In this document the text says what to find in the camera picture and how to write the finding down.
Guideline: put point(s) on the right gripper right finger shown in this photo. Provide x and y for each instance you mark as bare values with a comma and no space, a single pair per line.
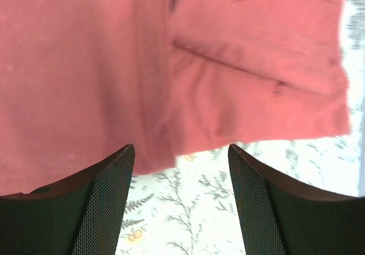
282,215

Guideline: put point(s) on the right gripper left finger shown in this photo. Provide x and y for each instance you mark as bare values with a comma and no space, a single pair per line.
80,214

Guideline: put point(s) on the pink t shirt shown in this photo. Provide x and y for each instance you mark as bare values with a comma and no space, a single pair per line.
82,78

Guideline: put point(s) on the floral table mat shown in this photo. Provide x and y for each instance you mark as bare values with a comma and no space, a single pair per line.
191,209

